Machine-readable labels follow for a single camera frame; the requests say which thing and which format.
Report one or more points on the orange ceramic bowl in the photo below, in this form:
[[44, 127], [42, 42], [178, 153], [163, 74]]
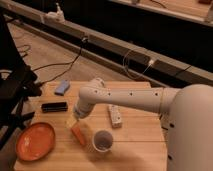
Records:
[[35, 142]]

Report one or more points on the blue sponge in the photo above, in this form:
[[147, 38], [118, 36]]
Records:
[[62, 88]]

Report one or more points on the black rectangular case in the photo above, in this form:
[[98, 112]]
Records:
[[54, 107]]

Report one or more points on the white plastic cup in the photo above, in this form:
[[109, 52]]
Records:
[[102, 141]]

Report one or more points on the white device on rail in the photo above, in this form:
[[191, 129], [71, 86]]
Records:
[[58, 15]]

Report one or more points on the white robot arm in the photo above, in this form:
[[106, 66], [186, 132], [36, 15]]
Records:
[[190, 111]]

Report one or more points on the orange carrot-shaped pepper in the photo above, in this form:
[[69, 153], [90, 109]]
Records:
[[81, 133]]

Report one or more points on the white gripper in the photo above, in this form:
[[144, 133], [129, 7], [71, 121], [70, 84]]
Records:
[[73, 119]]

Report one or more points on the grey metal rail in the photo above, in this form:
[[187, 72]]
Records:
[[149, 43]]

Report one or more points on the white tube bottle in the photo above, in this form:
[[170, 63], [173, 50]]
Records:
[[115, 116]]

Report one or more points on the black chair frame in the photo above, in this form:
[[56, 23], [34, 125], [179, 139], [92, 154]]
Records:
[[16, 88]]

